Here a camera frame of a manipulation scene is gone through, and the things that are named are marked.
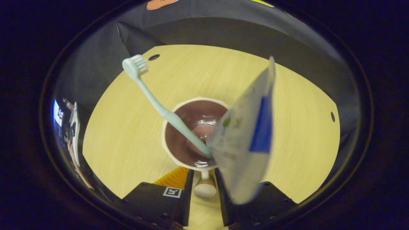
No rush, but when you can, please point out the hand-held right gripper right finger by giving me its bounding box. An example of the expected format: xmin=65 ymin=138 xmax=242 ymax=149
xmin=214 ymin=168 xmax=299 ymax=228

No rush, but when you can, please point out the white toothpaste tube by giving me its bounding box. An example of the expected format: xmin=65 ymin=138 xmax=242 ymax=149
xmin=206 ymin=56 xmax=276 ymax=205

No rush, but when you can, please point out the black backdrop cloth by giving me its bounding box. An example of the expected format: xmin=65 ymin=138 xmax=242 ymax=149
xmin=53 ymin=0 xmax=361 ymax=198

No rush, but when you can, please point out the lit computer monitor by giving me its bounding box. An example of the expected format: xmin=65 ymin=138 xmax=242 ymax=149
xmin=52 ymin=99 xmax=65 ymax=127

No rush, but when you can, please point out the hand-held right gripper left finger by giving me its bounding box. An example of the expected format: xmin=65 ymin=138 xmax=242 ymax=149
xmin=123 ymin=166 xmax=195 ymax=229

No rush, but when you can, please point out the pale green toothbrush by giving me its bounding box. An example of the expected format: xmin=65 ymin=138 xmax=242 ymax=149
xmin=122 ymin=54 xmax=214 ymax=159

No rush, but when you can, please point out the beige cup with brown inside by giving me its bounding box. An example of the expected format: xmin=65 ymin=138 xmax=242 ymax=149
xmin=161 ymin=96 xmax=231 ymax=200

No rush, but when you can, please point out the white side table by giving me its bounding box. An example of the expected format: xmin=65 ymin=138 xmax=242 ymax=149
xmin=68 ymin=101 xmax=81 ymax=157

